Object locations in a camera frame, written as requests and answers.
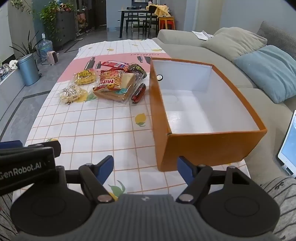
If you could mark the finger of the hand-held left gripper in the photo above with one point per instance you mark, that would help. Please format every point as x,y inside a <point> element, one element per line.
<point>10,144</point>
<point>56,148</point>

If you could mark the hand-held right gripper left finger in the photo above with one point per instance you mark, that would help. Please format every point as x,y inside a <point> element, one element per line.
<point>105,168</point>

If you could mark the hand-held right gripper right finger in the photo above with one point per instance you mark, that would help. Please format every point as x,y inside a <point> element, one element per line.
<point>186,171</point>

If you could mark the orange cardboard box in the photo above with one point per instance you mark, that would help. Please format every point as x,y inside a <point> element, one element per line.
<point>196,153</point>

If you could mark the clear brown cookie packet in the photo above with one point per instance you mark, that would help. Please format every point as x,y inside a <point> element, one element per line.
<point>70,93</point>

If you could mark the yellow waffle cookie packet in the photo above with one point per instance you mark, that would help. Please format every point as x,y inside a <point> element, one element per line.
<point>85,77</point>

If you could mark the long red snack packet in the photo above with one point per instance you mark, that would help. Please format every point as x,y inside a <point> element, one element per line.
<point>113,64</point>

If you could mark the lemon print checked tablecloth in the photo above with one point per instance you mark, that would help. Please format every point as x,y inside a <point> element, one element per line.
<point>104,129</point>

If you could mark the grey low cabinet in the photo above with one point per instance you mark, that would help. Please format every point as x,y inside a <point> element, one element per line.
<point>9,83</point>

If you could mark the blue metal trash bin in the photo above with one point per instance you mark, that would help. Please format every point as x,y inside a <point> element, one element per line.
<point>28,70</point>

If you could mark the red sausage stick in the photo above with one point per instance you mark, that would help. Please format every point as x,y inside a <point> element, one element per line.
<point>138,92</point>

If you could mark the orange noodle snack packet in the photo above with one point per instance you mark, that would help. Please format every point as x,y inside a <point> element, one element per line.
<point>108,82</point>

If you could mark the sliced bread packet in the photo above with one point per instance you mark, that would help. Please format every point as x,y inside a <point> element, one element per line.
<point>128,81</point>

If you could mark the small white appliance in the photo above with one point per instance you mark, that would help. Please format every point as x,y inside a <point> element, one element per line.
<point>52,58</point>

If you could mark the grey striped cloth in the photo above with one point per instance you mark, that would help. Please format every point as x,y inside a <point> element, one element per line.
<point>282,197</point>

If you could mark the spiky potted plant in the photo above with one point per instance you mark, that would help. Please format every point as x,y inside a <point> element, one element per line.
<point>27,46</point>

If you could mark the blue water jug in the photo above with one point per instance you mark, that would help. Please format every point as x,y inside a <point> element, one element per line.
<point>45,48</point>

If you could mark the black snack packet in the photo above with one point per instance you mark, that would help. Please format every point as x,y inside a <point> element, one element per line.
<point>136,69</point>

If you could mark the white tablet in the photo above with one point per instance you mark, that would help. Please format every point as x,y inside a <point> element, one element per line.
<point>289,148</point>

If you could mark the dark grey dresser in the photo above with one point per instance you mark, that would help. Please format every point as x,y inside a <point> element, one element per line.
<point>66,27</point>

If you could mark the grey sofa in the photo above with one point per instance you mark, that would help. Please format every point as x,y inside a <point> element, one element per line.
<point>185,49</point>

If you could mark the leafy trailing houseplant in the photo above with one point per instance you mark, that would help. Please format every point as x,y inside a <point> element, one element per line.
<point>49,18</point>

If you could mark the light blue pillow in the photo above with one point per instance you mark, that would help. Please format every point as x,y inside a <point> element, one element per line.
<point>268,69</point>

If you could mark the beige pillow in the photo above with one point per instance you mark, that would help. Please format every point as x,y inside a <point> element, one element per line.
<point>233,42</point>

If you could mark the white paper sheet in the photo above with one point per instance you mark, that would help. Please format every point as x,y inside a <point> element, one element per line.
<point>202,35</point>

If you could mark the black dining chair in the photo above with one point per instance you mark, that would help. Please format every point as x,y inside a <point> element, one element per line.
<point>150,18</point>
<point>133,20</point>

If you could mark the orange plastic stool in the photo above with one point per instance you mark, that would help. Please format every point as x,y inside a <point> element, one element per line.
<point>166,22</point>

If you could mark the black dining table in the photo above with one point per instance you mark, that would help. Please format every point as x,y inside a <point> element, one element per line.
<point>134,12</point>

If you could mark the dark grey pillow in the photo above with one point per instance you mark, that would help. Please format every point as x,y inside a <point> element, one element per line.
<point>279,37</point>

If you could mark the yellow cloth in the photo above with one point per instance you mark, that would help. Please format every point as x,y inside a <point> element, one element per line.
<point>161,9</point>

